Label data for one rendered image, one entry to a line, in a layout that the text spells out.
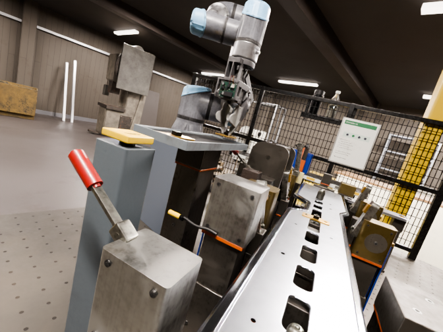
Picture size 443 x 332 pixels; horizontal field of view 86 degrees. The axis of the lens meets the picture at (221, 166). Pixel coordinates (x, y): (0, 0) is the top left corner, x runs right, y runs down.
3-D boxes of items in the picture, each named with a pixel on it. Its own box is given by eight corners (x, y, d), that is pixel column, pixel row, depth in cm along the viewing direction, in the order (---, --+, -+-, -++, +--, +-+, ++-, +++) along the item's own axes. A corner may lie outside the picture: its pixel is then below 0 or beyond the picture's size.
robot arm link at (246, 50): (241, 50, 72) (265, 53, 68) (237, 65, 73) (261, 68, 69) (229, 39, 66) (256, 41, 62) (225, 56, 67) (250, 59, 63)
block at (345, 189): (334, 245, 138) (356, 187, 131) (320, 239, 141) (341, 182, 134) (334, 240, 145) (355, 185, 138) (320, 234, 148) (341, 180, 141)
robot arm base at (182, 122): (161, 133, 103) (166, 110, 101) (187, 137, 114) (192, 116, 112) (182, 141, 93) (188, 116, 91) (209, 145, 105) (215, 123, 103)
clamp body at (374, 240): (365, 336, 74) (410, 236, 67) (325, 315, 78) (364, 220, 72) (362, 323, 80) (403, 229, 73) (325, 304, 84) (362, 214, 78)
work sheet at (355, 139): (363, 170, 156) (381, 124, 150) (327, 160, 165) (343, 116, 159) (363, 170, 158) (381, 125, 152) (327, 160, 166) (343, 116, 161)
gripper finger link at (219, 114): (207, 128, 71) (217, 98, 69) (217, 130, 76) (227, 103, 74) (215, 132, 70) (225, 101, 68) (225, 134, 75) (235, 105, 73)
